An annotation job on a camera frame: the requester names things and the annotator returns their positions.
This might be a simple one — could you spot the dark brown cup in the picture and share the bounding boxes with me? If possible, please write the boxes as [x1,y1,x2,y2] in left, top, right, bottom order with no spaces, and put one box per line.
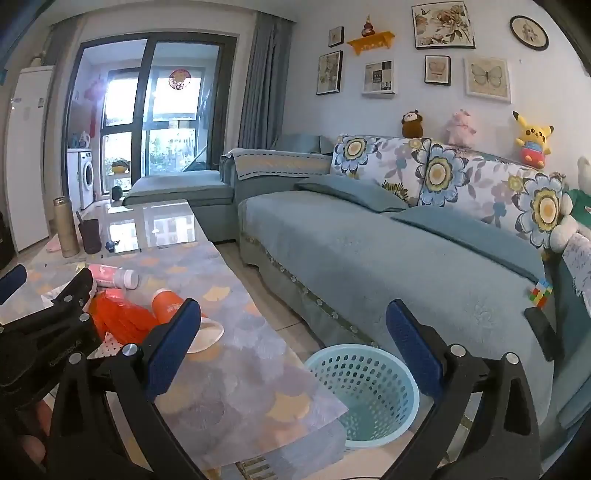
[76,212,102,254]

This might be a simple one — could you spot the gold thermos flask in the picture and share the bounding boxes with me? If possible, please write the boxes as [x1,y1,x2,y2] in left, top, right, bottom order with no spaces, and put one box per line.
[53,196,80,258]

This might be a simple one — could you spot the grey blue curtain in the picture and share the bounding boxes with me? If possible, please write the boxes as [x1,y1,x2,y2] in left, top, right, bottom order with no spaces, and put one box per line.
[238,11,294,151]

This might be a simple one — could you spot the patterned plastic table mat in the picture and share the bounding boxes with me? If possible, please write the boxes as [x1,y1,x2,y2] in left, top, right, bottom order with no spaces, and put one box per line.
[0,240,349,462]

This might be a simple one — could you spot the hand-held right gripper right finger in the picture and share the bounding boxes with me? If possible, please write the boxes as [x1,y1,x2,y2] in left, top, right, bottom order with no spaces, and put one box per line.
[385,299,543,480]

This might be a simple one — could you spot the dark guitar bag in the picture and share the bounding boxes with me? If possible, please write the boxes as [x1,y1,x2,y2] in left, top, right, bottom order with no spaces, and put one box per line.
[0,212,17,273]

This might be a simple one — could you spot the blue sofa cushion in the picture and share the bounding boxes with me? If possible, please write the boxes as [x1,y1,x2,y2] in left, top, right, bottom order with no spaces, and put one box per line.
[295,176,407,213]
[392,205,546,283]

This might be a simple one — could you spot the white bowl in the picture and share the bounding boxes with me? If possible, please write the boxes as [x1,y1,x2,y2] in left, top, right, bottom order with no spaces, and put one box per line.
[187,318,225,354]

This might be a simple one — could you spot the white plush toy green clothes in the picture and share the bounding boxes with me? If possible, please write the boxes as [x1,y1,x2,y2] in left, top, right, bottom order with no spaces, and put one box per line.
[549,157,591,253]

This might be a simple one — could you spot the white washing machine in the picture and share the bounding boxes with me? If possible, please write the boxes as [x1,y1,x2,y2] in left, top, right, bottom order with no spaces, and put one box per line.
[67,148,95,210]

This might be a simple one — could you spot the black phone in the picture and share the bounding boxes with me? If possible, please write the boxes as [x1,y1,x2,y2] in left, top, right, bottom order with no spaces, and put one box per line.
[524,307,559,361]

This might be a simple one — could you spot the person's left hand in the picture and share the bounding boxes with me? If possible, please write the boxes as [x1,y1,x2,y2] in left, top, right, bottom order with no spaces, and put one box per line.
[18,399,54,467]

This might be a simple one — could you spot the pink plush toy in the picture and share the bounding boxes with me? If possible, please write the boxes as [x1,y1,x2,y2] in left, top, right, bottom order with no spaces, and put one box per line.
[445,110,477,148]

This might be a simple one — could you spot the floral sofa cushion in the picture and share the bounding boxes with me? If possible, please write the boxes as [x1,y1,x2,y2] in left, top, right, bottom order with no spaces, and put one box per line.
[418,138,520,220]
[331,135,432,206]
[505,168,573,250]

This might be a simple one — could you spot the white framed picture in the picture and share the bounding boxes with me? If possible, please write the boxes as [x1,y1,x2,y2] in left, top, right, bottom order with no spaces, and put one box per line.
[361,60,395,97]

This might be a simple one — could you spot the printed cloth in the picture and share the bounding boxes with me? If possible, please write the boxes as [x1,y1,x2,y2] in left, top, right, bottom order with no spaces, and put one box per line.
[561,233,591,319]

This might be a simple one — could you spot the blue yellow sofa throw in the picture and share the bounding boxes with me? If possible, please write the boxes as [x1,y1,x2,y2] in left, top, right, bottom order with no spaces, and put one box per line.
[231,148,333,182]

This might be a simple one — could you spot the tall black framed picture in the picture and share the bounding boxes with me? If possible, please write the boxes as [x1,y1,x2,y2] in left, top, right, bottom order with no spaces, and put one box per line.
[316,51,343,96]

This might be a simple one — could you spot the white refrigerator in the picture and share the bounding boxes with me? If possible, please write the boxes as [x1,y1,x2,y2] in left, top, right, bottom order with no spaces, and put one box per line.
[4,65,56,252]

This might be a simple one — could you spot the small dark framed picture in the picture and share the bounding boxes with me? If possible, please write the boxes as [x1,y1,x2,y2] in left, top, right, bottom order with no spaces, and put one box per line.
[425,55,451,86]

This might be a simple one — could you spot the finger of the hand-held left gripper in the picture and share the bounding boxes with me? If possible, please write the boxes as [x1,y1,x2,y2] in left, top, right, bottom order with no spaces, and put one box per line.
[0,264,28,306]
[9,267,102,357]

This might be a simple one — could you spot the colourful puzzle cube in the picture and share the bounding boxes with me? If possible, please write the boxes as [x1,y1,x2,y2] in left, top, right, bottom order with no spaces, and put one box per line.
[529,279,553,308]

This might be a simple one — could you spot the large flower painting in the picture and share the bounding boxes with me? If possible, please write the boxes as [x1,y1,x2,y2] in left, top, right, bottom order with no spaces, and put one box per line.
[412,1,476,49]

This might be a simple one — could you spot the butterfly framed picture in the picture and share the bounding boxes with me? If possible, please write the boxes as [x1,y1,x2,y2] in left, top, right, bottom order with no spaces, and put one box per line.
[464,56,512,103]

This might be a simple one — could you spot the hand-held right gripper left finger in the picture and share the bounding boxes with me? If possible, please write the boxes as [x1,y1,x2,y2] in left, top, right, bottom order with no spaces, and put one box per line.
[48,298,218,480]

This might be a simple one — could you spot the blue sofa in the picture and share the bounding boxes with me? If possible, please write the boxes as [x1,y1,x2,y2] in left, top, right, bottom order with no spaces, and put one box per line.
[122,134,591,444]

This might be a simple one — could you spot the dark framed glass door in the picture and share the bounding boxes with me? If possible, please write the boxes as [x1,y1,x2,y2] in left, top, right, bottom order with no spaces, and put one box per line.
[62,32,238,204]

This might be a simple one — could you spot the yellow plush toy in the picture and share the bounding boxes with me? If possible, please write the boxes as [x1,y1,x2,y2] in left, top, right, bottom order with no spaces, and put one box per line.
[512,111,555,168]

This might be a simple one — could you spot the yellow wall shelf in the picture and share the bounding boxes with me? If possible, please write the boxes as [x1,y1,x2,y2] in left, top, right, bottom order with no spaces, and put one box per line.
[347,31,395,56]

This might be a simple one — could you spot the light blue plastic basket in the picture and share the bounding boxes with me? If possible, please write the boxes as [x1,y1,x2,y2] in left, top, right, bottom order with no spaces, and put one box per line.
[305,344,421,450]

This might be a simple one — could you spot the orange plastic bag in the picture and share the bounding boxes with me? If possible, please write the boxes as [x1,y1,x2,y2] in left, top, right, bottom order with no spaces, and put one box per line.
[88,293,160,347]

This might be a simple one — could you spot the brown monkey plush toy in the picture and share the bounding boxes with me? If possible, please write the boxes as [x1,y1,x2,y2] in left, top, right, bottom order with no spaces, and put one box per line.
[401,110,424,138]

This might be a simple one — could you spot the round black framed picture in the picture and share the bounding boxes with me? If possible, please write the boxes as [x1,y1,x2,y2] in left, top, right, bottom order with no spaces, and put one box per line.
[510,15,549,51]

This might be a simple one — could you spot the orange plastic bottle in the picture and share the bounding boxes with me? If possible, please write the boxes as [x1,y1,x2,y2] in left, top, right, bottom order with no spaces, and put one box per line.
[152,288,208,326]

